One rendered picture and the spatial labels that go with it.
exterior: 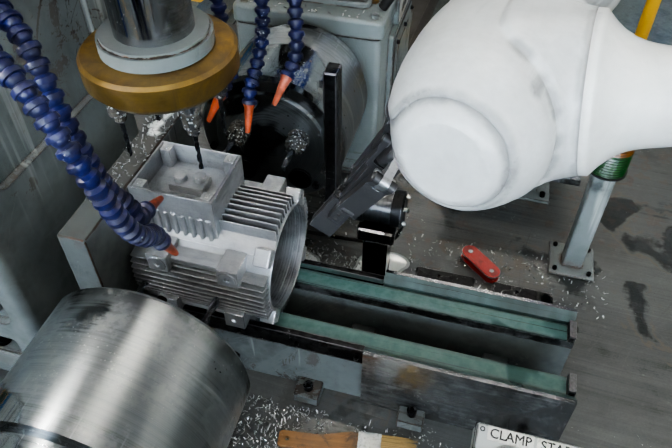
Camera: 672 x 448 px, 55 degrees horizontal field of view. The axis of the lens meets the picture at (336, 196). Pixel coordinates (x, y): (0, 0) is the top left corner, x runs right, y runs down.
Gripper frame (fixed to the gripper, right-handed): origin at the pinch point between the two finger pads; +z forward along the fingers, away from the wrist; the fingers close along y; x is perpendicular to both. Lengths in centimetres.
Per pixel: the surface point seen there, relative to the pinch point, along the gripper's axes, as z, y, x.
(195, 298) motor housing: 26.7, 3.0, -7.1
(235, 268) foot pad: 15.7, 2.9, -5.4
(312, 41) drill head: 9.7, -40.1, -11.8
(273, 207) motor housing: 11.5, -5.7, -5.0
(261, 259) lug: 13.5, 1.2, -3.2
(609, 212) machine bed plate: 12, -51, 56
